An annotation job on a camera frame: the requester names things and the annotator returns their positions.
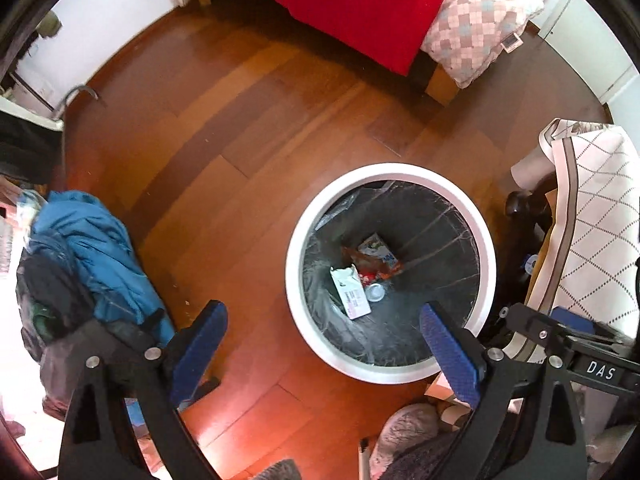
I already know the colourful snack wrapper trash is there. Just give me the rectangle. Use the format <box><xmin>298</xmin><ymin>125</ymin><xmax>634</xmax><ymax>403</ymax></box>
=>
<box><xmin>341</xmin><ymin>233</ymin><xmax>402</xmax><ymax>286</ymax></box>

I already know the patterned white tablecloth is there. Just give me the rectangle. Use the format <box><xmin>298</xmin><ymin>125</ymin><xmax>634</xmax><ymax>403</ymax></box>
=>
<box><xmin>511</xmin><ymin>118</ymin><xmax>639</xmax><ymax>339</ymax></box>

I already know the white round trash bin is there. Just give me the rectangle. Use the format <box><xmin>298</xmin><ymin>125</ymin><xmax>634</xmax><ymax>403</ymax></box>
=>
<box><xmin>285</xmin><ymin>162</ymin><xmax>497</xmax><ymax>385</ymax></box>

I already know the blue jacket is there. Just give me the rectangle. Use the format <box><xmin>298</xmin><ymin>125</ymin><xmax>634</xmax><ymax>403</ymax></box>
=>
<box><xmin>26</xmin><ymin>191</ymin><xmax>175</xmax><ymax>348</ymax></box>

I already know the white paper box trash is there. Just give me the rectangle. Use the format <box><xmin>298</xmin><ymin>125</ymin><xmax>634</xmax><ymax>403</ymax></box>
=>
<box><xmin>330</xmin><ymin>266</ymin><xmax>371</xmax><ymax>320</ymax></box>

